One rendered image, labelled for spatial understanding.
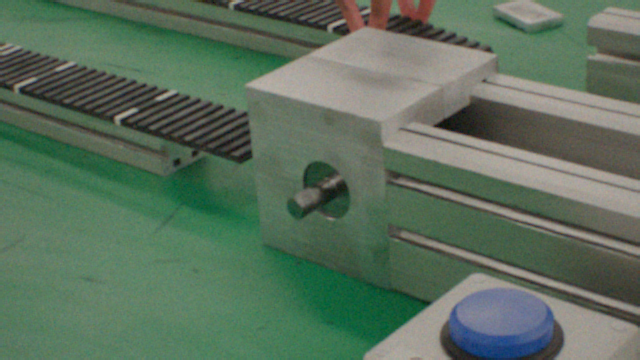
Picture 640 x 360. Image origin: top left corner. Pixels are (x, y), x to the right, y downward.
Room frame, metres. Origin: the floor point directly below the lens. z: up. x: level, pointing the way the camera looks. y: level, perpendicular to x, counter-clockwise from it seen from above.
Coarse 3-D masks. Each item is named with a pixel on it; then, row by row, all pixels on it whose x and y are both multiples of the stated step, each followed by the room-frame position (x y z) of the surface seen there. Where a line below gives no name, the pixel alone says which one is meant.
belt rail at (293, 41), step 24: (72, 0) 1.08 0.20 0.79; (96, 0) 1.06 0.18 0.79; (120, 0) 1.04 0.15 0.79; (144, 0) 1.01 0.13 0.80; (168, 0) 0.99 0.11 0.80; (168, 24) 1.00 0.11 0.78; (192, 24) 0.98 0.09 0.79; (216, 24) 0.97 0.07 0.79; (240, 24) 0.94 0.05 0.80; (264, 24) 0.92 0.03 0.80; (288, 24) 0.91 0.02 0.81; (264, 48) 0.93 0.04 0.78; (288, 48) 0.91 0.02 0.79; (312, 48) 0.90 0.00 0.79
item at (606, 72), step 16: (608, 16) 0.71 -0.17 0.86; (624, 16) 0.71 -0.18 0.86; (592, 32) 0.71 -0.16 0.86; (608, 32) 0.70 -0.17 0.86; (624, 32) 0.69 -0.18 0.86; (608, 48) 0.70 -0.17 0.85; (624, 48) 0.69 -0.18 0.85; (592, 64) 0.71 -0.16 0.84; (608, 64) 0.70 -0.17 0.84; (624, 64) 0.69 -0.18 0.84; (592, 80) 0.70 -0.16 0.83; (608, 80) 0.70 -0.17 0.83; (624, 80) 0.69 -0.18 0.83; (608, 96) 0.70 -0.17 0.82; (624, 96) 0.69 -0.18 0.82
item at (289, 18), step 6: (318, 0) 0.93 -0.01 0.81; (324, 0) 0.94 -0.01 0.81; (330, 0) 0.93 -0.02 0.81; (300, 6) 0.92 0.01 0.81; (306, 6) 0.92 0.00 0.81; (312, 6) 0.92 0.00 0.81; (318, 6) 0.92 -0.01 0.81; (324, 6) 0.92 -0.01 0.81; (282, 12) 0.91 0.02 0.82; (288, 12) 0.91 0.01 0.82; (294, 12) 0.91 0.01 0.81; (300, 12) 0.91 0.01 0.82; (306, 12) 0.91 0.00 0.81; (276, 18) 0.91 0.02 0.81; (282, 18) 0.90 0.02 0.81; (288, 18) 0.90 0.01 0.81; (294, 18) 0.90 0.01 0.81
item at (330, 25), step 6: (360, 6) 0.91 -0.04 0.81; (366, 6) 0.91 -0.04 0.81; (360, 12) 0.90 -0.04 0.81; (366, 12) 0.90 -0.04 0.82; (330, 18) 0.89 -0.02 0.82; (336, 18) 0.89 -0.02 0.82; (342, 18) 0.89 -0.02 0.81; (318, 24) 0.88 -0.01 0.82; (324, 24) 0.88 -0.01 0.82; (330, 24) 0.88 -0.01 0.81; (336, 24) 0.87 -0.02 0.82; (342, 24) 0.88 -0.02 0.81; (324, 30) 0.87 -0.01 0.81; (330, 30) 0.87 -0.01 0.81; (336, 30) 0.87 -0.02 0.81
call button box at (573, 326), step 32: (480, 288) 0.47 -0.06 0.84; (416, 320) 0.45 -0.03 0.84; (448, 320) 0.44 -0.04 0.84; (576, 320) 0.44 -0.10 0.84; (608, 320) 0.43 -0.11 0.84; (384, 352) 0.42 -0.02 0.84; (416, 352) 0.42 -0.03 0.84; (448, 352) 0.42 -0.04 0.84; (544, 352) 0.41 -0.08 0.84; (576, 352) 0.41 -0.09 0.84; (608, 352) 0.41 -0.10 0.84
